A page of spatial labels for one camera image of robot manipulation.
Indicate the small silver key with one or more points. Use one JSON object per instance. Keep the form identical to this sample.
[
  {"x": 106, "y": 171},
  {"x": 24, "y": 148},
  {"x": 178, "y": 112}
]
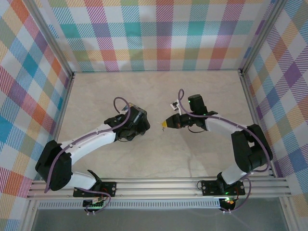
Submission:
[{"x": 163, "y": 129}]

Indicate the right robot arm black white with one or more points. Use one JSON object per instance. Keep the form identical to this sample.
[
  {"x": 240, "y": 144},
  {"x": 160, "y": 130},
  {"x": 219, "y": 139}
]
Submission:
[{"x": 255, "y": 149}]

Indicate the left controller circuit board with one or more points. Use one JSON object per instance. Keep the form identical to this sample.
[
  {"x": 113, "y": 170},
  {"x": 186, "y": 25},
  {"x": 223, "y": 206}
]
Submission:
[{"x": 92, "y": 205}]

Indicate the controller circuit board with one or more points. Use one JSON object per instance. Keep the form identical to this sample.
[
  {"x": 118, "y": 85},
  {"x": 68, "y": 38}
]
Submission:
[
  {"x": 228, "y": 203},
  {"x": 92, "y": 205}
]

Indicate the right controller circuit board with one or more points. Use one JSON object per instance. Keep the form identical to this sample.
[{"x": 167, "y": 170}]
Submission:
[{"x": 228, "y": 203}]

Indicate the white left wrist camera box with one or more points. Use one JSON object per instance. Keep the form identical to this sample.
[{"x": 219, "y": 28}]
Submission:
[{"x": 125, "y": 110}]

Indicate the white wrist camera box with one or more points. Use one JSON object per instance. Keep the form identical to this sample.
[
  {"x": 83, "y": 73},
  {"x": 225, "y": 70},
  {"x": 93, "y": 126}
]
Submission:
[
  {"x": 173, "y": 105},
  {"x": 125, "y": 110}
]

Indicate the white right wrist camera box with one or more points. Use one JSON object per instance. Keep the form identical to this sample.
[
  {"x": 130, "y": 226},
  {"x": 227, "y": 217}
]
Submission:
[{"x": 173, "y": 105}]

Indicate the aluminium table back rail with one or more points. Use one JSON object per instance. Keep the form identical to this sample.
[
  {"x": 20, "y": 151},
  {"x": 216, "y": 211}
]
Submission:
[{"x": 156, "y": 71}]

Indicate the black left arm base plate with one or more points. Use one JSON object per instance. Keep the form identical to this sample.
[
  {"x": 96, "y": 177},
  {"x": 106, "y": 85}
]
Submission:
[{"x": 109, "y": 188}]

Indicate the aluminium mounting rail beam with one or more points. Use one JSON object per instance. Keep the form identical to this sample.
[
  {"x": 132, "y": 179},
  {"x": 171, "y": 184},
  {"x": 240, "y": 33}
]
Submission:
[{"x": 156, "y": 188}]

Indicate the aluminium table side rail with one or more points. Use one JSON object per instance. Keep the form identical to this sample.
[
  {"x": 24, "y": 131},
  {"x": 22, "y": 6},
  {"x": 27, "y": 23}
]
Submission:
[
  {"x": 255, "y": 120},
  {"x": 60, "y": 120}
]

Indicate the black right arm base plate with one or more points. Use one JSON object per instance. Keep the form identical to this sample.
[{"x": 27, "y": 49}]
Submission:
[{"x": 209, "y": 187}]

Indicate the aluminium frame post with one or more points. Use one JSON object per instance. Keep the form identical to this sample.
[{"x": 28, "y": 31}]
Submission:
[
  {"x": 49, "y": 36},
  {"x": 263, "y": 33}
]

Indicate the aluminium frame leg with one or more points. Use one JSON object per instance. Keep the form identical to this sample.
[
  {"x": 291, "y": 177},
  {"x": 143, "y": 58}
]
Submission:
[
  {"x": 30, "y": 216},
  {"x": 288, "y": 216}
]

